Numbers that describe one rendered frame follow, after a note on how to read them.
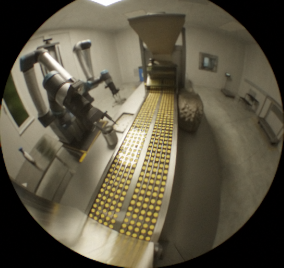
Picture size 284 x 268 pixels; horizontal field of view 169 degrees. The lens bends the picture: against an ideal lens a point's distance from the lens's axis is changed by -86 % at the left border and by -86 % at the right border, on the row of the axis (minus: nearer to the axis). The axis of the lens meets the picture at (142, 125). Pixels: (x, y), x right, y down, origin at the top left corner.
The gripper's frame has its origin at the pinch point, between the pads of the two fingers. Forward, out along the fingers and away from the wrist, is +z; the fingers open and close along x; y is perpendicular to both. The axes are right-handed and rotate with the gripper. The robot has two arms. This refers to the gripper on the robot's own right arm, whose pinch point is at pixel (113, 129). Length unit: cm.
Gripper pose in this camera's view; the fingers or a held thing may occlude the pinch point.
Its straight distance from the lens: 33.3
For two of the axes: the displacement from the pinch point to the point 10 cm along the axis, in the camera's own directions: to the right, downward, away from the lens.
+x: -2.7, 6.6, -7.0
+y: -6.0, 4.5, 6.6
